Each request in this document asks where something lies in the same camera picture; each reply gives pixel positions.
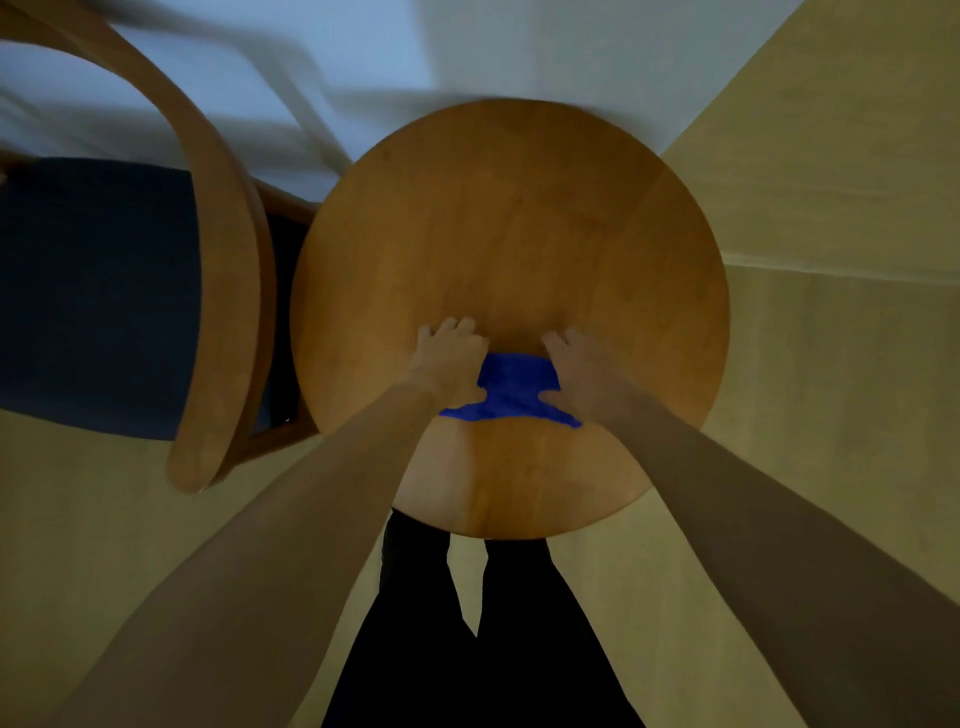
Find dark blue chair seat cushion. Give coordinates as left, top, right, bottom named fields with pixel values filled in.
left=0, top=156, right=310, bottom=444

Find wooden armchair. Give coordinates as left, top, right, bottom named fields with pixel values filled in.
left=0, top=0, right=322, bottom=496

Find round wooden table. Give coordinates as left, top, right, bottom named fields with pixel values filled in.
left=289, top=97, right=731, bottom=541

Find person's right forearm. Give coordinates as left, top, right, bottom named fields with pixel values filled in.
left=596, top=397, right=960, bottom=728

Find person's left forearm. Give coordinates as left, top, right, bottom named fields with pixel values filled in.
left=37, top=381, right=444, bottom=728

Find person's right hand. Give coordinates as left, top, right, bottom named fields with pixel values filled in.
left=538, top=326, right=640, bottom=430

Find person's left hand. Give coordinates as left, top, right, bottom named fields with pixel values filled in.
left=407, top=316, right=491, bottom=411

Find person's black trousers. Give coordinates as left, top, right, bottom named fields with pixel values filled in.
left=321, top=508, right=648, bottom=728

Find blue cloth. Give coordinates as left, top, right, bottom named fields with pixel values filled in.
left=438, top=351, right=583, bottom=430

